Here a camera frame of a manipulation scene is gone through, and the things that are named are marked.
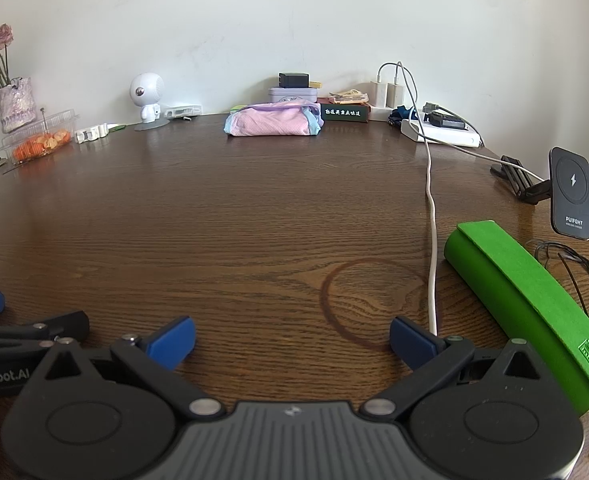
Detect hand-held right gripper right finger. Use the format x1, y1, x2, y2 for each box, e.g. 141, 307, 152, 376
363, 316, 550, 421

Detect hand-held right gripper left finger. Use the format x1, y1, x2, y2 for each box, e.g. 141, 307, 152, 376
43, 316, 225, 422

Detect pink blue mesh vest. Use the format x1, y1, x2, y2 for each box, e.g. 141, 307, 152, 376
223, 101, 324, 137

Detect green case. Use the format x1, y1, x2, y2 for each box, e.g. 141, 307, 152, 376
443, 220, 589, 417

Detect clear plastic box of oranges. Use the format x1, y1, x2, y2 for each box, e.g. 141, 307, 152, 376
0, 108, 80, 165

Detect black folding phone stand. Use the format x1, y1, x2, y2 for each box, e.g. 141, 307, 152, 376
489, 156, 555, 206

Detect white plastic gadget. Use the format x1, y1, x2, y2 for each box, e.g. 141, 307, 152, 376
74, 124, 110, 145

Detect black power adapter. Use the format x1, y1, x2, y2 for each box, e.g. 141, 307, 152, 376
427, 112, 465, 129

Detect small white rectangular device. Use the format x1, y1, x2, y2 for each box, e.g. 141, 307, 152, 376
164, 104, 204, 120

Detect dark green red box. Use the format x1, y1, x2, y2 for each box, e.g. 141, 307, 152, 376
321, 102, 375, 123

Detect snack packets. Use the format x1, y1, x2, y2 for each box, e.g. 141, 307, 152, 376
329, 89, 370, 107

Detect printed tin box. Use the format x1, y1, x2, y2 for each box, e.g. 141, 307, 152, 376
268, 86, 319, 105

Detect thick white cable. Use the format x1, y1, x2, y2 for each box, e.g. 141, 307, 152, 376
377, 61, 438, 337

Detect thin grey cable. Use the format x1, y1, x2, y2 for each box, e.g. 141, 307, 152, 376
397, 61, 550, 183

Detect wireless charger pad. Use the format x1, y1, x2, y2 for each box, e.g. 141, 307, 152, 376
549, 146, 589, 241

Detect grey plug cable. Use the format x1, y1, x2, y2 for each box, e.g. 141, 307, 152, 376
423, 102, 485, 148

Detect white robot-shaped camera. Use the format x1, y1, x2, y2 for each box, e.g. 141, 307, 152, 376
129, 72, 171, 132

